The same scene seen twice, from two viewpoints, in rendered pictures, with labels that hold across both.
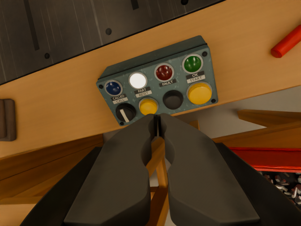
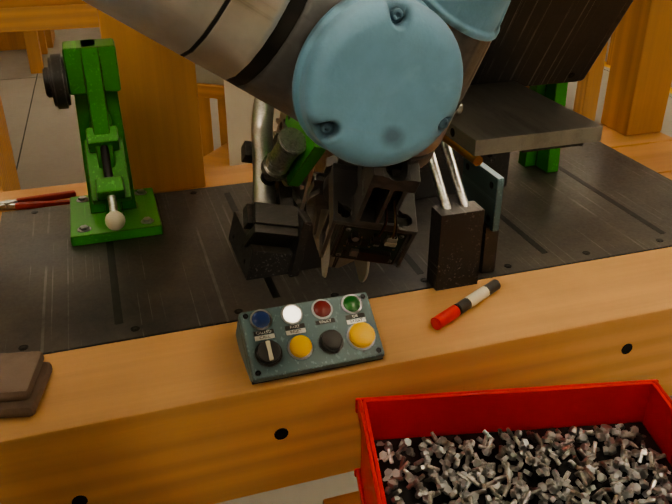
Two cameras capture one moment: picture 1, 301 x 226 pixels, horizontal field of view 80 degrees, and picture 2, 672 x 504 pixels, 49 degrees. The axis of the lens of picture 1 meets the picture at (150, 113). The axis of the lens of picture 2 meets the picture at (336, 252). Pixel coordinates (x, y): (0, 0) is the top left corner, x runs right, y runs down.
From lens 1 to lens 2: 0.70 m
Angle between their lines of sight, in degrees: 66
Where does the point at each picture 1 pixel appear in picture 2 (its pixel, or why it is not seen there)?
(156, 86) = (311, 323)
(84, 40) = (202, 317)
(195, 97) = (357, 333)
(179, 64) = (338, 302)
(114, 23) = (247, 306)
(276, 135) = not seen: hidden behind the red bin
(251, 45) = (411, 323)
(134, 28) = not seen: hidden behind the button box
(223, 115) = not seen: outside the picture
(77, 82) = (182, 351)
